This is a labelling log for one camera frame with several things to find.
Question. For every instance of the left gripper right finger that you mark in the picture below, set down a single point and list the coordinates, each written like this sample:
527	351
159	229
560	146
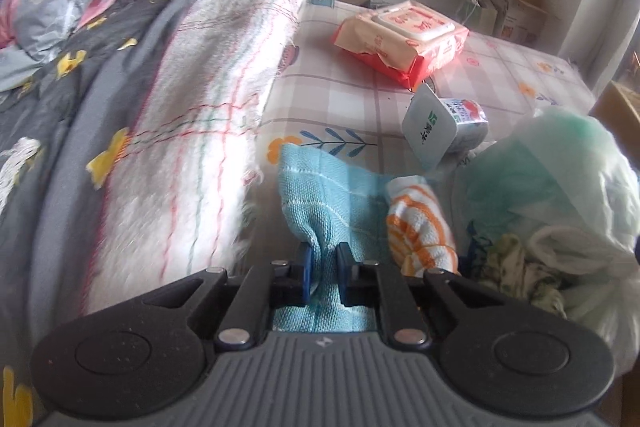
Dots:
355	280

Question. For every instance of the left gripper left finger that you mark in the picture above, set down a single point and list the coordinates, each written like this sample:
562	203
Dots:
291	284

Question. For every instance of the teal woven towel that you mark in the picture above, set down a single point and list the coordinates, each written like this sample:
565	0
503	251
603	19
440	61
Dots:
326	202

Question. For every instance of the green floral white cloth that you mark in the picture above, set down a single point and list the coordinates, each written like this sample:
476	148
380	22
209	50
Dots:
510	270

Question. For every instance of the white yogurt cup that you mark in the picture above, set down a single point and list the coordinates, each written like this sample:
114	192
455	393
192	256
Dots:
436	127

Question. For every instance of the orange white striped cloth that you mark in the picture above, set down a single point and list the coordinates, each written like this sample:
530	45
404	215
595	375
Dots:
418	234

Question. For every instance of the white red-lined blanket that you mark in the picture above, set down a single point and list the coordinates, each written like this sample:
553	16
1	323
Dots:
175	181

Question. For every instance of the plaid floral mattress sheet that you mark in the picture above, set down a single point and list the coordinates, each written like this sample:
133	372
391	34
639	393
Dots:
324	98

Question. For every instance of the translucent green plastic bag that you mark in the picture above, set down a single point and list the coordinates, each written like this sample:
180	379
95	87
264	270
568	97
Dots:
560	183

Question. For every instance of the red wet wipes pack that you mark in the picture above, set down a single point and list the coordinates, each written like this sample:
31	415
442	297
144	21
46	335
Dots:
405	42

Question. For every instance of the dark grey floral quilt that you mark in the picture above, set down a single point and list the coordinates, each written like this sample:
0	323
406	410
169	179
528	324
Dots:
74	110

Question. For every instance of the open cardboard box of items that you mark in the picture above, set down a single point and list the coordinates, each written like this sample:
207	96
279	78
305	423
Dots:
517	21

